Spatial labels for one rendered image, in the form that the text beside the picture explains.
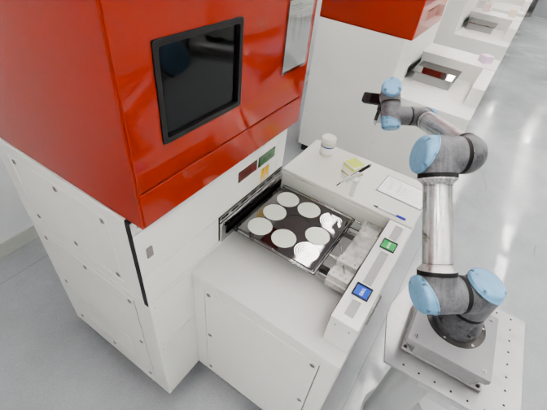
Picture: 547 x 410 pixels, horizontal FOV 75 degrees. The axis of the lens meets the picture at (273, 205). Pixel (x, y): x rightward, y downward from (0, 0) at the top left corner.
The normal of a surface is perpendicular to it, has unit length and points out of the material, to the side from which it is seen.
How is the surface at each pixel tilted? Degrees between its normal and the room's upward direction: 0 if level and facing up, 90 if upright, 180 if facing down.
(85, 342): 0
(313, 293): 0
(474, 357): 0
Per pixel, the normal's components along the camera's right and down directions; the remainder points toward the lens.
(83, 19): -0.55, 0.51
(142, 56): 0.83, 0.43
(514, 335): 0.10, -0.75
